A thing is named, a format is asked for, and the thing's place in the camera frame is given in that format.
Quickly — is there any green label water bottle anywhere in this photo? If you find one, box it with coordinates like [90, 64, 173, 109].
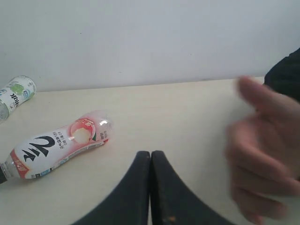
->
[0, 75, 37, 123]

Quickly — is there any pink peach drink bottle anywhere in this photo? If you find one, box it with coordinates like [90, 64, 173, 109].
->
[0, 111, 112, 183]

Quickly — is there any person's open bare hand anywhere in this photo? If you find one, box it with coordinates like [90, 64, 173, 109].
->
[225, 77, 300, 225]

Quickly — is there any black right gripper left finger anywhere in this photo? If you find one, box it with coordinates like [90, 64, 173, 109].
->
[74, 151, 150, 225]

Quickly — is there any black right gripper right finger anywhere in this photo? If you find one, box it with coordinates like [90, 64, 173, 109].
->
[151, 150, 232, 225]

